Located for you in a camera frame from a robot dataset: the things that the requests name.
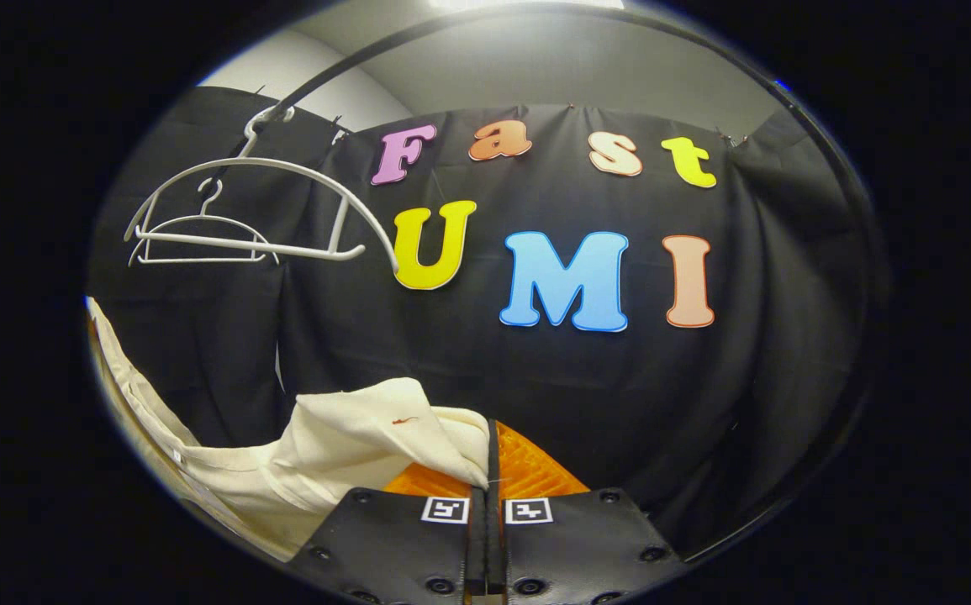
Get black clothes rack rail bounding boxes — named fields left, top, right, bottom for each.
left=261, top=0, right=895, bottom=566

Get cream button shirt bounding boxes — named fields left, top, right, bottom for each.
left=86, top=297, right=492, bottom=563

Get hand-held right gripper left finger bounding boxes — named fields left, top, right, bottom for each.
left=286, top=460, right=489, bottom=605

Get black backdrop cloth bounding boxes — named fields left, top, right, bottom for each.
left=86, top=84, right=874, bottom=557

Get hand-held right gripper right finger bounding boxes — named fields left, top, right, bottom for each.
left=488, top=418, right=689, bottom=605

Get white plastic hanger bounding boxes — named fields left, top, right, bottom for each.
left=123, top=104, right=403, bottom=276
left=128, top=177, right=282, bottom=269

